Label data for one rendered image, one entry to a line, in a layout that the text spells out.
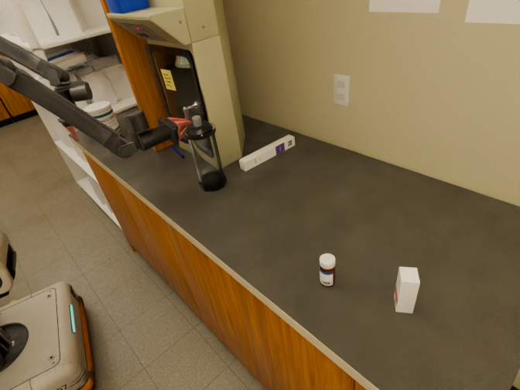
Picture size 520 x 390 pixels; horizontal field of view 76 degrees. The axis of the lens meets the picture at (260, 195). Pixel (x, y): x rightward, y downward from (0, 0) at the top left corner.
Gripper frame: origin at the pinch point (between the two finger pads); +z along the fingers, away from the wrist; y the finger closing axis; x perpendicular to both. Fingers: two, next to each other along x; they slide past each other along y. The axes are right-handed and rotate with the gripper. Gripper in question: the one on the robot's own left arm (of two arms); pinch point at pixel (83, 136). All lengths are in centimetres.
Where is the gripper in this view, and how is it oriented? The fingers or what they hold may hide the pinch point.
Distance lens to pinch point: 156.3
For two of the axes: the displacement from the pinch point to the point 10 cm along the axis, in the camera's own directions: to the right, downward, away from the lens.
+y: 7.2, -4.8, 5.0
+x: -6.8, -3.7, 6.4
